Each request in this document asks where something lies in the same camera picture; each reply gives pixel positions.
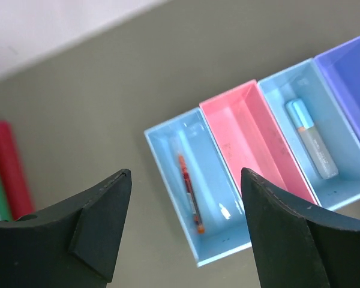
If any light blue clear highlighter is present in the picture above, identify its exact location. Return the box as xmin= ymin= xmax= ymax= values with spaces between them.
xmin=286 ymin=98 xmax=339 ymax=179

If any medium blue drawer bin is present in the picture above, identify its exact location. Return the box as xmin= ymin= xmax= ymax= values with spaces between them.
xmin=258 ymin=58 xmax=360 ymax=211

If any light blue drawer bin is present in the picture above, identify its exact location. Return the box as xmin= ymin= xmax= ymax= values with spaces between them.
xmin=145 ymin=108 xmax=251 ymax=266

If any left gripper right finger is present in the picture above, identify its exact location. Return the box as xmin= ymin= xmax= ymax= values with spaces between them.
xmin=241 ymin=168 xmax=360 ymax=287

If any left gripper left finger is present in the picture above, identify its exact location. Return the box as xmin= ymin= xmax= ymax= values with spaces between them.
xmin=0 ymin=169 xmax=131 ymax=287

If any pink drawer bin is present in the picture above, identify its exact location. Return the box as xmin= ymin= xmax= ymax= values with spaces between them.
xmin=199 ymin=80 xmax=318 ymax=204

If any red pen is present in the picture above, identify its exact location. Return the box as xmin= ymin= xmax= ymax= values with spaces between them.
xmin=178 ymin=154 xmax=205 ymax=234

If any red clip file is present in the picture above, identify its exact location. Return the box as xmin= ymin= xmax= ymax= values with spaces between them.
xmin=0 ymin=121 xmax=34 ymax=220

